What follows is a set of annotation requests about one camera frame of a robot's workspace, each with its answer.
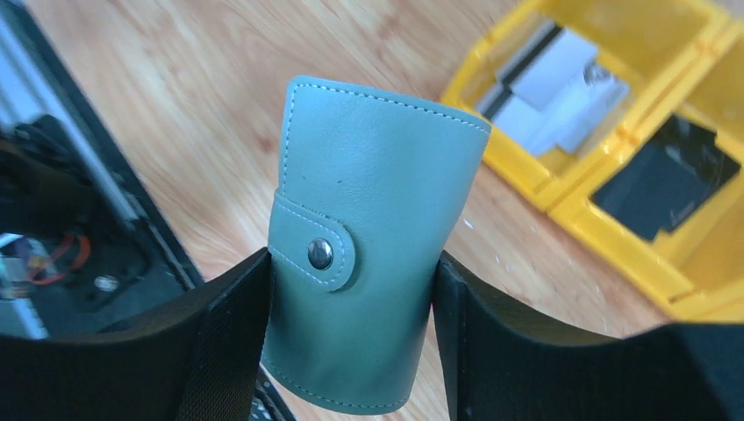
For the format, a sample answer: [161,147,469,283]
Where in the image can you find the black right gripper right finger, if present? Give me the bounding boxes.
[433,253,743,420]

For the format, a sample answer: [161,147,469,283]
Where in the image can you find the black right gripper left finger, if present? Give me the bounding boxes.
[1,250,271,420]

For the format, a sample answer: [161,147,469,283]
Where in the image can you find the black card in bin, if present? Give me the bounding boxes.
[591,115,741,241]

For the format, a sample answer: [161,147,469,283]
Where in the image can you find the white cards in bin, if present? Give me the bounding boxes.
[474,20,630,157]

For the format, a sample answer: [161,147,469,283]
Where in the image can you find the yellow bin with white cards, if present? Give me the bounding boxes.
[441,1,733,211]

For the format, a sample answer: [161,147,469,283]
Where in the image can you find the yellow bin with black card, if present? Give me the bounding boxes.
[548,34,744,324]

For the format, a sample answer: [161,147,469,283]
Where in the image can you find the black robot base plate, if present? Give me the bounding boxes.
[1,1,204,339]

